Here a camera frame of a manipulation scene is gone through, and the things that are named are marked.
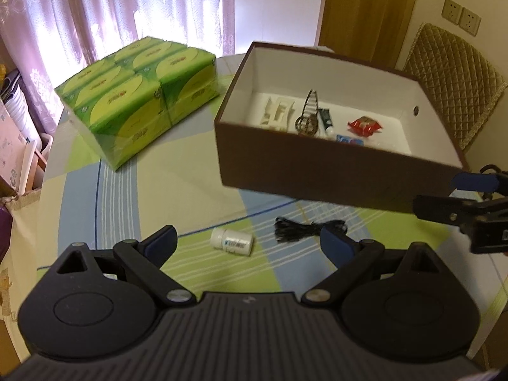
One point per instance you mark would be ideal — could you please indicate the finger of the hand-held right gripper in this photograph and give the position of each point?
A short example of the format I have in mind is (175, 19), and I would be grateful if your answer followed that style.
(474, 181)
(440, 206)

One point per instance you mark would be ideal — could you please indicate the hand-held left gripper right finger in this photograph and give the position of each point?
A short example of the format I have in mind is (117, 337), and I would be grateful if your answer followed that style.
(335, 244)

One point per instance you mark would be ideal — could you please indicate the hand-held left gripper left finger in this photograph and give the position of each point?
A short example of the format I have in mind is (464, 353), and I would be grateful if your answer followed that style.
(160, 242)

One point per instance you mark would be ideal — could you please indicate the white pill bottle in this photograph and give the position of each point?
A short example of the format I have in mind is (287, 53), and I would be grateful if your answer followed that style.
(232, 242)

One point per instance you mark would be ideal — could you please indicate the brown cardboard box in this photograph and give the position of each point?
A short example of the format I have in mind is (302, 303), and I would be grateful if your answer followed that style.
(317, 174)

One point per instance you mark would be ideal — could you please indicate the blue small packet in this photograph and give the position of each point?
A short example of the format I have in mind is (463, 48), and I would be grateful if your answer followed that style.
(349, 140)

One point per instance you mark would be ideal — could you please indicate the red snack packet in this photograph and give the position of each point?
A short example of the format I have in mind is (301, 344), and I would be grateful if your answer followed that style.
(365, 125)

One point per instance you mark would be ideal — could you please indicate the dark green tube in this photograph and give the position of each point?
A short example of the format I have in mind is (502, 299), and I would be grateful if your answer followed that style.
(326, 121)

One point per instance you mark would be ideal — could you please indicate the white plug adapter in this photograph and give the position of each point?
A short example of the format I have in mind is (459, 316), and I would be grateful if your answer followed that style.
(276, 113)

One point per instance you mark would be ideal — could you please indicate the black hair claw clip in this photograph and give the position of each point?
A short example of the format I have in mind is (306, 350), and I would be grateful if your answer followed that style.
(312, 101)

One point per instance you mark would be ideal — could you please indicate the chair with quilted cover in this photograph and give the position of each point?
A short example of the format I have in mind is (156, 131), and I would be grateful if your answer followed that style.
(452, 71)

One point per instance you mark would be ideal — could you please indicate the green tissue multipack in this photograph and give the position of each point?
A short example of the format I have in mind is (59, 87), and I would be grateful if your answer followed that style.
(131, 99)

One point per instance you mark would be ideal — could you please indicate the white plastic bin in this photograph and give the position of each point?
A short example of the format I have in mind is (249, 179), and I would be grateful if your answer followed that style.
(37, 162)

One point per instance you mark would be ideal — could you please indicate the pink box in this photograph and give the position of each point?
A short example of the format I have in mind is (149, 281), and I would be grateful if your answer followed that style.
(8, 147)

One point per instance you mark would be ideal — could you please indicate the wooden door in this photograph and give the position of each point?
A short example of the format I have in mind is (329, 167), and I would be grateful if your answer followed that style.
(369, 4)

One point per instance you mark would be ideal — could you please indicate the pink sheer curtain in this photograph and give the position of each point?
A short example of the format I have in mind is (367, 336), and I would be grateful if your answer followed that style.
(99, 8)

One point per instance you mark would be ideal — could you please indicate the beige wall socket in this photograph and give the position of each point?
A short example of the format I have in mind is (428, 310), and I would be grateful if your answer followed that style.
(451, 10)
(470, 22)

